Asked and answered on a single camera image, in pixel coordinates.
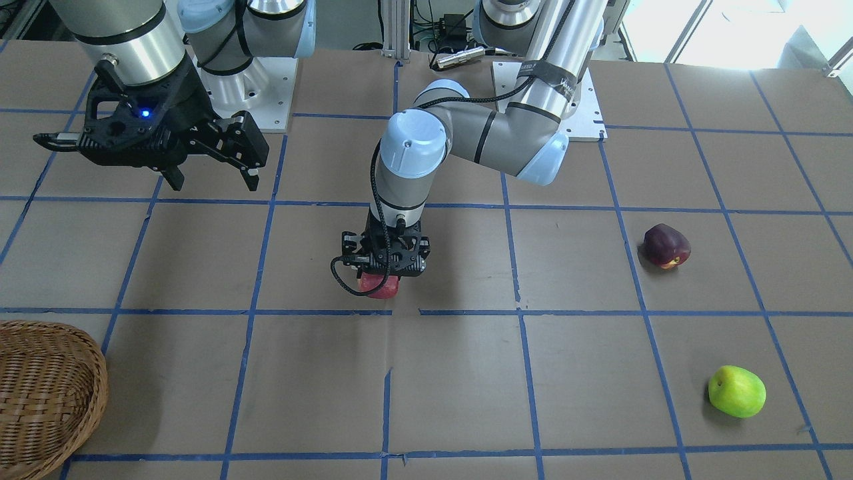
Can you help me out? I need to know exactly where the green apple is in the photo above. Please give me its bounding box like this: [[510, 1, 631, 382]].
[[707, 365, 766, 419]]

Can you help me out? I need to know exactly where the aluminium frame post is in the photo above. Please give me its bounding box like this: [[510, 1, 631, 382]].
[[380, 1, 412, 64]]

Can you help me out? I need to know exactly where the dark red apple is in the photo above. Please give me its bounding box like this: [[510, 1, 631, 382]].
[[642, 223, 692, 269]]

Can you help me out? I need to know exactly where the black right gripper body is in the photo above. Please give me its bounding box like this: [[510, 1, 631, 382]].
[[33, 57, 220, 173]]

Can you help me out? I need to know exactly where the silver cylindrical connector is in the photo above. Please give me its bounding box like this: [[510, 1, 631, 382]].
[[430, 46, 487, 72]]

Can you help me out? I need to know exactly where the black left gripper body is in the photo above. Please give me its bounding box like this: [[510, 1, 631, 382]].
[[341, 223, 430, 277]]

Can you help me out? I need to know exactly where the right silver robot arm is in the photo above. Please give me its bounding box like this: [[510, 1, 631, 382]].
[[33, 1, 317, 191]]

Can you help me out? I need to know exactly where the woven wicker basket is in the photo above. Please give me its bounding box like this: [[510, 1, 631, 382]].
[[1, 320, 109, 479]]

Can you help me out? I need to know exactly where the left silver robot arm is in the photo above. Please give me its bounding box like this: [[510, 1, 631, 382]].
[[336, 1, 608, 277]]

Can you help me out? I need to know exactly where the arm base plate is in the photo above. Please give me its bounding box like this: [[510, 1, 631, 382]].
[[491, 61, 608, 142], [198, 57, 299, 133]]

